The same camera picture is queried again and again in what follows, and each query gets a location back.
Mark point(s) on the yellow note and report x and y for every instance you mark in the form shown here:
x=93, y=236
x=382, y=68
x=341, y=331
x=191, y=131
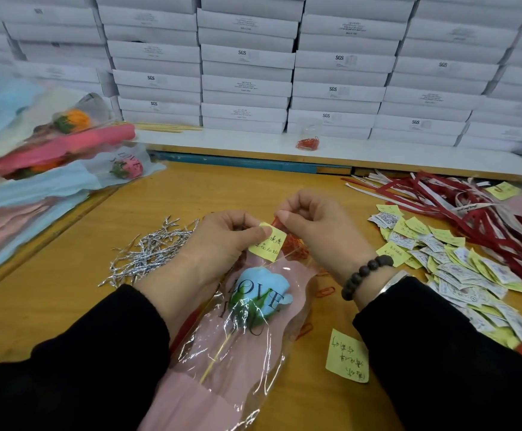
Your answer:
x=268, y=244

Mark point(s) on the person's left hand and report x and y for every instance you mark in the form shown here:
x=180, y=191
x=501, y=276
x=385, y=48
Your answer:
x=198, y=265

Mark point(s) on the person's right forearm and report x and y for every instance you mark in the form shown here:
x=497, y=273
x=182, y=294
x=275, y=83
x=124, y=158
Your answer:
x=454, y=363

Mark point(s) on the pile of red ribbons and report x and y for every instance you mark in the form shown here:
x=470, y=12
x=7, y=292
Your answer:
x=476, y=211

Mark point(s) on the pile of yellow white tags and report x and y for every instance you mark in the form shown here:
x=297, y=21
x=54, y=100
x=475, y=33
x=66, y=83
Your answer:
x=458, y=265

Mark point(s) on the small bag of red clips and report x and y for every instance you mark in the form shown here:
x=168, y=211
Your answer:
x=308, y=143

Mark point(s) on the person's left forearm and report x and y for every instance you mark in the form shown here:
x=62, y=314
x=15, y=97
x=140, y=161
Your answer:
x=63, y=368

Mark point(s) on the wall of stacked white boxes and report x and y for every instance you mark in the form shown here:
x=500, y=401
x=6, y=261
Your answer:
x=243, y=58

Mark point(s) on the person's right hand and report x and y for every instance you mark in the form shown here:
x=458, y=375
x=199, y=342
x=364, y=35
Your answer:
x=328, y=233

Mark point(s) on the pile of flowers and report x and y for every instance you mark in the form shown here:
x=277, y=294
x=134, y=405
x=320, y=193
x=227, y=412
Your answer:
x=27, y=179

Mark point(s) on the wooden sticks bundle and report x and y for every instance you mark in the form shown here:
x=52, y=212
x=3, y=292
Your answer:
x=167, y=127

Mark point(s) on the pile of silver twist ties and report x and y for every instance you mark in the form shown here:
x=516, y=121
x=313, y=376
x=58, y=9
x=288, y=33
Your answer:
x=149, y=251

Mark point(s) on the pile of orange paper clips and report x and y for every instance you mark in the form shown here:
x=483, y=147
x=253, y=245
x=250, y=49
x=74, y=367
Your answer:
x=324, y=290

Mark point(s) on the blue flower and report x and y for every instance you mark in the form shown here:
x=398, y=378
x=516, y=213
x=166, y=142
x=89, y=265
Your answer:
x=243, y=336

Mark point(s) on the long white board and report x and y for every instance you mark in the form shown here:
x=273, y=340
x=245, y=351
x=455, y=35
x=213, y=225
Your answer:
x=405, y=154

